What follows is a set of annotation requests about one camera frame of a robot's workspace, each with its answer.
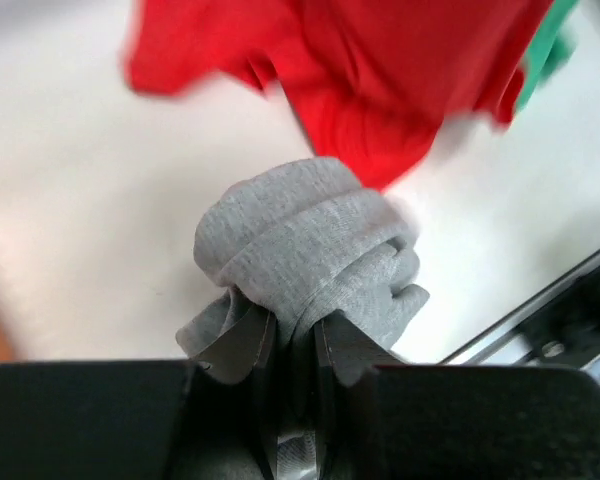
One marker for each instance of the grey tank top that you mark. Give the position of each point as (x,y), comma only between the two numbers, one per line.
(303,240)

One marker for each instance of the front aluminium rail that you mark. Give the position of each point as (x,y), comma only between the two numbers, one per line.
(501,343)

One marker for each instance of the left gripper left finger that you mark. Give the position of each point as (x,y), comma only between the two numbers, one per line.
(212,417)

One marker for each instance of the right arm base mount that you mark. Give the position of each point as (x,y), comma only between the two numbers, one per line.
(566,330)

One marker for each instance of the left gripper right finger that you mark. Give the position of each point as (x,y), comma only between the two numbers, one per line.
(378,418)

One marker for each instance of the green tank top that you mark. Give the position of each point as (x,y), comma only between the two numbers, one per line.
(549,50)

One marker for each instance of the red tank top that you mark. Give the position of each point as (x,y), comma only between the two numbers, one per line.
(371,82)

